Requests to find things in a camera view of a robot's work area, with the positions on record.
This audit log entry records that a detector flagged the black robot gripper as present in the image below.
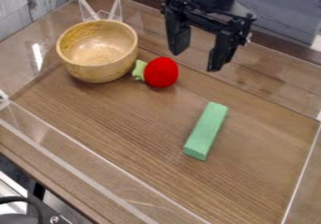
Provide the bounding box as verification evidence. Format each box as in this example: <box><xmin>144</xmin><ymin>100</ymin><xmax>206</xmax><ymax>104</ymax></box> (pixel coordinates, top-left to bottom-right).
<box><xmin>162</xmin><ymin>0</ymin><xmax>256</xmax><ymax>72</ymax></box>

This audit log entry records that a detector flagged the red plush strawberry toy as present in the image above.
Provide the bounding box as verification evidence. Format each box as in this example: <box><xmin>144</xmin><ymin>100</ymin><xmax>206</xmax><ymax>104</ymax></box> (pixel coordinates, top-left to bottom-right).
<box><xmin>131</xmin><ymin>57</ymin><xmax>180</xmax><ymax>88</ymax></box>

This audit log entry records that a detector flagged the light wooden bowl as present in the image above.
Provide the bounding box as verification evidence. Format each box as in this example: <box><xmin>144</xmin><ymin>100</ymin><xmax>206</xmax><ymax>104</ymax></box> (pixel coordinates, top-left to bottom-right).
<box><xmin>55</xmin><ymin>20</ymin><xmax>138</xmax><ymax>83</ymax></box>

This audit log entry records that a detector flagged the green rectangular foam block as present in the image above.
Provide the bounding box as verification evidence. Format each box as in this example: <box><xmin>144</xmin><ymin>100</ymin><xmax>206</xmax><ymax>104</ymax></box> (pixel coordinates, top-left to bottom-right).
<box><xmin>184</xmin><ymin>102</ymin><xmax>229</xmax><ymax>161</ymax></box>

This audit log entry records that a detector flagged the clear acrylic corner bracket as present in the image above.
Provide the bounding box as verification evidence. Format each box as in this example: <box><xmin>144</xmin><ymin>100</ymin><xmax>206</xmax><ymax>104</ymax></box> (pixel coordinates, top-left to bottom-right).
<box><xmin>78</xmin><ymin>0</ymin><xmax>123</xmax><ymax>22</ymax></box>

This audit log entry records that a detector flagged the clear acrylic tray wall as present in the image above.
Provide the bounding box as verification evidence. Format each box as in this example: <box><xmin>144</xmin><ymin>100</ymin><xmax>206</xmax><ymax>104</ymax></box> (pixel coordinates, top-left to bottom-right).
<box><xmin>0</xmin><ymin>2</ymin><xmax>321</xmax><ymax>224</ymax></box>

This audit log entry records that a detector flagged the black metal table frame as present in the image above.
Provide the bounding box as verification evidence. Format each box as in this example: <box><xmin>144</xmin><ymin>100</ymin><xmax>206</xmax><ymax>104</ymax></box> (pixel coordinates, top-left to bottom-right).
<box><xmin>28</xmin><ymin>181</ymin><xmax>91</xmax><ymax>224</ymax></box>

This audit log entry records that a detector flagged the black cable loop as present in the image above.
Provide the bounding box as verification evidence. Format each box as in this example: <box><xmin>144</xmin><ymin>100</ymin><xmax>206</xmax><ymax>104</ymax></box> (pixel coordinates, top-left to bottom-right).
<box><xmin>0</xmin><ymin>196</ymin><xmax>43</xmax><ymax>224</ymax></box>

